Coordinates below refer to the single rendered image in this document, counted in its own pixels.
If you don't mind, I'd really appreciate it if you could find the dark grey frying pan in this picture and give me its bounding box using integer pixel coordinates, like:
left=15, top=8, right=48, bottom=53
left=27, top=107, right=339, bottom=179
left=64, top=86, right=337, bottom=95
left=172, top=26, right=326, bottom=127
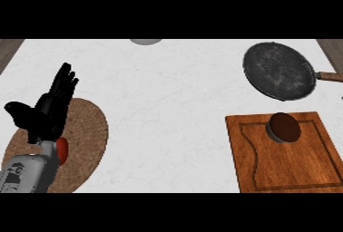
left=241, top=42, right=343, bottom=102

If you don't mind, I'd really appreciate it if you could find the chocolate cupcake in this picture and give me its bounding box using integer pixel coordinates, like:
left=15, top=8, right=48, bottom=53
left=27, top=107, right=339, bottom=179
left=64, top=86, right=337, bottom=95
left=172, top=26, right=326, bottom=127
left=265, top=111, right=303, bottom=144

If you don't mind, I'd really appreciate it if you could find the round brown woven placemat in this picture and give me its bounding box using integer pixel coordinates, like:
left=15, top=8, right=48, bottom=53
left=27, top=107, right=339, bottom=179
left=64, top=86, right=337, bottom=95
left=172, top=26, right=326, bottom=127
left=0, top=97, right=110, bottom=194

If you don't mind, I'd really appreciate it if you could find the grey round object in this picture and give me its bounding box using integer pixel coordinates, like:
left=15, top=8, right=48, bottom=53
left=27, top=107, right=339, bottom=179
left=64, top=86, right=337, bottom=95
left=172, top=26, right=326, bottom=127
left=129, top=39, right=164, bottom=46

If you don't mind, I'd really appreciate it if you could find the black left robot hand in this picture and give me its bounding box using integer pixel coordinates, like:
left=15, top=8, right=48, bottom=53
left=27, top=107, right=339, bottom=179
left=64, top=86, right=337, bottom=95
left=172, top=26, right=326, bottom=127
left=3, top=62, right=80, bottom=145

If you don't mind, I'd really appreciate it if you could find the red round vegetable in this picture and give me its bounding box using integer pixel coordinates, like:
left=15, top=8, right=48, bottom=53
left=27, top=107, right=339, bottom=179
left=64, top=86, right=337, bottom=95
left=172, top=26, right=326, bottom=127
left=55, top=137, right=70, bottom=166

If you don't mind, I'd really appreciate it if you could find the brown wooden cutting board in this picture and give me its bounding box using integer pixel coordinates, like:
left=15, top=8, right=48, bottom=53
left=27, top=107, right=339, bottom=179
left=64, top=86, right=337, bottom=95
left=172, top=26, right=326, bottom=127
left=224, top=111, right=343, bottom=194

